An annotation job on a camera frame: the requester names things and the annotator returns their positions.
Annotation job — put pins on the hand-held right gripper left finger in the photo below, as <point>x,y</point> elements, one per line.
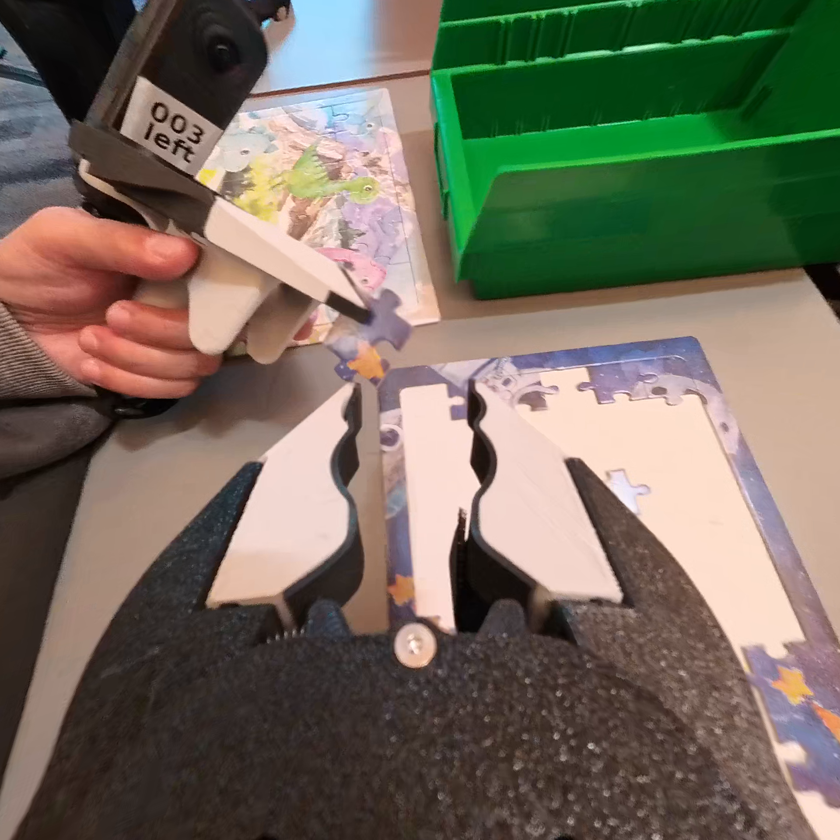
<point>289,525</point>

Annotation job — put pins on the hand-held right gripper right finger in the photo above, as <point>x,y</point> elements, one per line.
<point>544,525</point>

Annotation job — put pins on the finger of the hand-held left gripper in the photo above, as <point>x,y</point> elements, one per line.
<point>282,328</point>
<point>275,256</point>

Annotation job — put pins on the blue space puzzle tray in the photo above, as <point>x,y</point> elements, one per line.
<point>656,446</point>

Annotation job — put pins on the person's left forearm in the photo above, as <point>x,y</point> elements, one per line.
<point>39,426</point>

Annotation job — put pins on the grey desk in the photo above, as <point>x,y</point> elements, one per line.
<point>367,39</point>
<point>558,321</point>

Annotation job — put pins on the person's left hand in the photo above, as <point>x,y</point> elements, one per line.
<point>65,275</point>

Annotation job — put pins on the colourful dinosaur puzzle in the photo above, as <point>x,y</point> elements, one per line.
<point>328,197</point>

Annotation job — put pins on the purple grey banded puzzle piece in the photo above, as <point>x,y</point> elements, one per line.
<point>627,491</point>

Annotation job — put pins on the blue orange star puzzle piece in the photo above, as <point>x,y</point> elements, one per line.
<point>401,589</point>

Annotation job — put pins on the orange comet puzzle piece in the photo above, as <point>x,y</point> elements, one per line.
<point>787,682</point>

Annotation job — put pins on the green plastic bin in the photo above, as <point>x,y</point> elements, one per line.
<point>623,210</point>

